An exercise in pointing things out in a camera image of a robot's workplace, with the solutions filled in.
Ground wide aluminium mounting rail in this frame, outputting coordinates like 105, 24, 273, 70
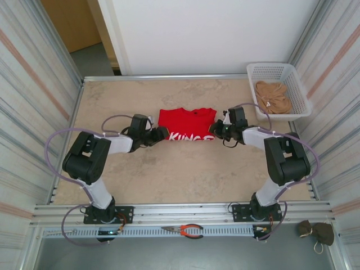
30, 200, 337, 228

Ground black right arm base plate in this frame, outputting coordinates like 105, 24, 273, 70
231, 202, 283, 223

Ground brown drawstring cloth bag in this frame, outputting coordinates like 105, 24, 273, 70
298, 220, 335, 255

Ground wooden door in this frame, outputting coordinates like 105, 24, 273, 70
40, 0, 102, 54

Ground tan crumpled garment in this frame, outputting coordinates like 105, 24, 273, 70
255, 80, 293, 115

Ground red t-shirt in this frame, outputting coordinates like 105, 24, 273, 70
157, 107, 218, 143

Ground aluminium frame post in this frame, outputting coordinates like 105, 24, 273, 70
286, 0, 332, 68
33, 0, 85, 85

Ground grey slotted cable duct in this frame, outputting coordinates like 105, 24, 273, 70
42, 226, 255, 239

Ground white plastic basket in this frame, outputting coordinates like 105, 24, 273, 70
246, 62, 313, 122

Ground orange-handled pliers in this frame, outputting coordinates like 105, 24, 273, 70
161, 223, 204, 240

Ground thin aluminium table edge bar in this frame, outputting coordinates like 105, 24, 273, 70
83, 73, 250, 83

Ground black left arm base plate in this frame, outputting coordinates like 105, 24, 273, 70
83, 206, 134, 225

